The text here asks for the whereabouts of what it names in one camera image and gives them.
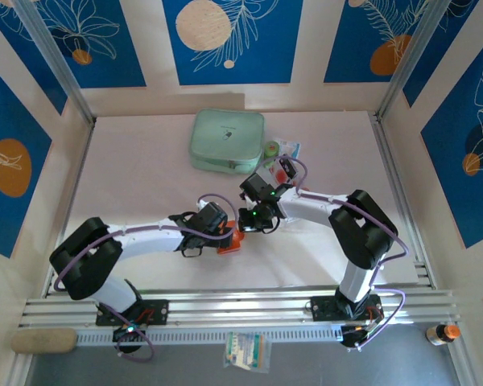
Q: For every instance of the orange card holder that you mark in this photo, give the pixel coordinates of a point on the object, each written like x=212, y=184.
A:
x=233, y=243

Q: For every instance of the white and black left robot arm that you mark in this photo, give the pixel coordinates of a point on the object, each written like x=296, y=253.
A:
x=153, y=241

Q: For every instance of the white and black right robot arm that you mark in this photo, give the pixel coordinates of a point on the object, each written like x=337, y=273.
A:
x=310, y=207

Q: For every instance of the white card with red circles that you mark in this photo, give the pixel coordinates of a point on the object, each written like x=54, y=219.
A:
x=279, y=175

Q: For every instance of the black card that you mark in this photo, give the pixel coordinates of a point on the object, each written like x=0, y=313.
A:
x=286, y=165

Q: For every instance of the clear plastic sleeve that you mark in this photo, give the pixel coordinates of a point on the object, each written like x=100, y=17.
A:
x=290, y=220

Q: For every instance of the clear packet with red items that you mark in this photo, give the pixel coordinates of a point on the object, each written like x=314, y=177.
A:
x=281, y=171

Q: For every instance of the green cylindrical container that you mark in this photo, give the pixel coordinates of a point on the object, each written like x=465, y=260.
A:
x=271, y=149

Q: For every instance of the clear packet with blue print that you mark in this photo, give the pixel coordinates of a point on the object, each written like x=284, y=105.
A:
x=293, y=146

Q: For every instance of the mint green zip pouch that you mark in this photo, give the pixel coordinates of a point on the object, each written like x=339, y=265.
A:
x=225, y=140

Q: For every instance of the small black connector board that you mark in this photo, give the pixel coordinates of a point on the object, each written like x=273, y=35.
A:
x=129, y=333
x=356, y=335

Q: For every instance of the plastic bag with green print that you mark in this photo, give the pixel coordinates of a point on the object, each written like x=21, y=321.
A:
x=247, y=351

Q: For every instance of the beige foam roll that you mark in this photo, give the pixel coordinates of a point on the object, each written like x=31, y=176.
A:
x=44, y=341

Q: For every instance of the brown bottle with orange cap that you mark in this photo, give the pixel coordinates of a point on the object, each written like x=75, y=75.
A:
x=442, y=334

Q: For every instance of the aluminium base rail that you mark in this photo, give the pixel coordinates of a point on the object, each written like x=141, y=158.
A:
x=245, y=305

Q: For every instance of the aluminium table side rail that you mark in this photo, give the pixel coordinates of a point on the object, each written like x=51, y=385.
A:
x=390, y=169
x=78, y=169

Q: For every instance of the aluminium frame post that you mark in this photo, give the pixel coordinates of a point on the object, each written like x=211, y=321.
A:
x=56, y=60
x=406, y=60

